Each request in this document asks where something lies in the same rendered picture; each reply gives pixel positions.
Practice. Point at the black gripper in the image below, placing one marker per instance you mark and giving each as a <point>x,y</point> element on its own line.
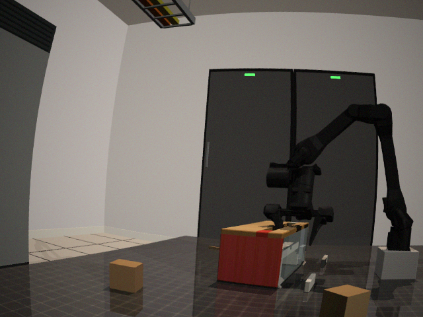
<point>300,205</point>

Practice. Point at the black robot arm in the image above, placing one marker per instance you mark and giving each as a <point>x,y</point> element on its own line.
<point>308,150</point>

